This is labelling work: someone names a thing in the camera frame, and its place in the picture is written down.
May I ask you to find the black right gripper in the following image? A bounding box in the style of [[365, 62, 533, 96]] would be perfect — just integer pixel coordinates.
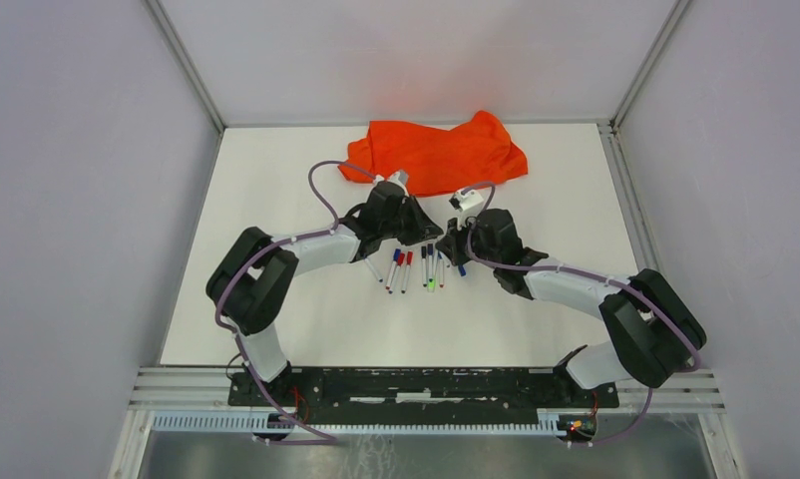
[[436, 213, 500, 270]]

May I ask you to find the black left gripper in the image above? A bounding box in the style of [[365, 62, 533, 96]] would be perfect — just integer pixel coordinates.
[[380, 195, 443, 247]]

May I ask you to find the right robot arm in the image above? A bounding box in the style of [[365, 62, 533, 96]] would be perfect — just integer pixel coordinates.
[[435, 209, 707, 407]]

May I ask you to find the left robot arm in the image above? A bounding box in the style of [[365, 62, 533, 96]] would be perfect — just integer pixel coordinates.
[[205, 181, 444, 407]]

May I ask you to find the black capped white pen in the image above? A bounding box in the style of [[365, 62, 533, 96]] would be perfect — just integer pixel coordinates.
[[420, 243, 429, 288]]

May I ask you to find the orange cloth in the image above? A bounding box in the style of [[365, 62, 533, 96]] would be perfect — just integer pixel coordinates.
[[339, 111, 529, 197]]

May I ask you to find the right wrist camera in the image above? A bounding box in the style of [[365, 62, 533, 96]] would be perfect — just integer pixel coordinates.
[[449, 189, 486, 215]]

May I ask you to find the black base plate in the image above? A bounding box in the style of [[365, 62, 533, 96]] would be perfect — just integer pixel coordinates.
[[227, 366, 620, 426]]

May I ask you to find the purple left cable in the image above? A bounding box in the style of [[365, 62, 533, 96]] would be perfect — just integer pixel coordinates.
[[213, 160, 385, 447]]

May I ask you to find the aluminium frame rail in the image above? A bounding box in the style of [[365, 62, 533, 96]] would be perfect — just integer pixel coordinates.
[[130, 367, 725, 413]]

